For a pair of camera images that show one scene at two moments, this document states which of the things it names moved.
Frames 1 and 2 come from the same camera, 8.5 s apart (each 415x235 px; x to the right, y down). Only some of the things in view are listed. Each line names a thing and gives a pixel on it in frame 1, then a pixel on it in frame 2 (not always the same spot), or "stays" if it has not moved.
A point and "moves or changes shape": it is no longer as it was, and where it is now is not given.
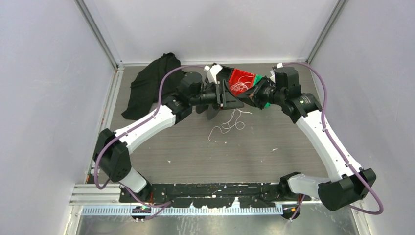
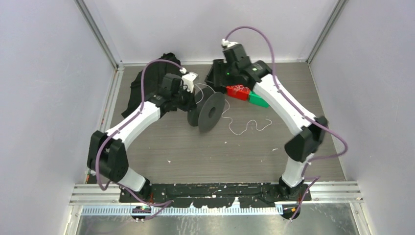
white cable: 243,82 moves or changes shape
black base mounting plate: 210,196 stays
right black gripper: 253,98 to 230,82
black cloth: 145,88 stays
